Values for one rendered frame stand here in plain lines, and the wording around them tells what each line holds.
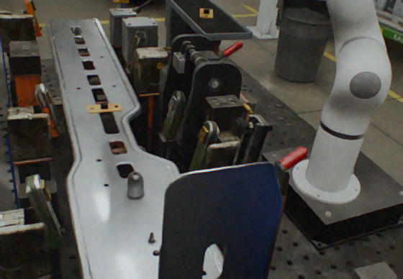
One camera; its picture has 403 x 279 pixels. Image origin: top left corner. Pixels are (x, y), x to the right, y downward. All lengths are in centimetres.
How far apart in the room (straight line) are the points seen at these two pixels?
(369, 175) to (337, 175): 19
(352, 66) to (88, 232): 65
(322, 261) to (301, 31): 273
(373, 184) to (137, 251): 82
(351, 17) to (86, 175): 67
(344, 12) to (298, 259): 61
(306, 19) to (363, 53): 266
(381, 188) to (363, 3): 56
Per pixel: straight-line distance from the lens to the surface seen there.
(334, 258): 127
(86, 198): 88
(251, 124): 71
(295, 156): 79
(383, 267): 55
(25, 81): 144
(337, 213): 126
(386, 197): 138
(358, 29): 117
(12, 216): 79
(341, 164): 125
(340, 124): 118
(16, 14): 165
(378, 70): 107
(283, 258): 123
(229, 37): 123
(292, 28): 380
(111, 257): 77
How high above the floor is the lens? 156
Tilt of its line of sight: 31 degrees down
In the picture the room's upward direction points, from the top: 6 degrees clockwise
